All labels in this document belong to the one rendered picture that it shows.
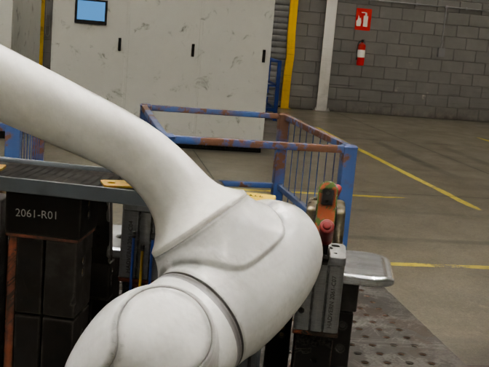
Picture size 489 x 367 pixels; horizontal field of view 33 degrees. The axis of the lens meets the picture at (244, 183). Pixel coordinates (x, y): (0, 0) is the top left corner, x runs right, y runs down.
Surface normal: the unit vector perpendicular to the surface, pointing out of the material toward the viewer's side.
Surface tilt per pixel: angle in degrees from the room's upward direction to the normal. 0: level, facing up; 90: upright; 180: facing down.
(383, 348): 0
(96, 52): 90
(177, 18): 90
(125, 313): 42
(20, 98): 93
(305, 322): 90
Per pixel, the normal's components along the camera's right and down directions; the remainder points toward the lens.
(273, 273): 0.61, -0.30
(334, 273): -0.11, 0.17
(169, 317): 0.34, -0.59
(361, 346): 0.08, -0.98
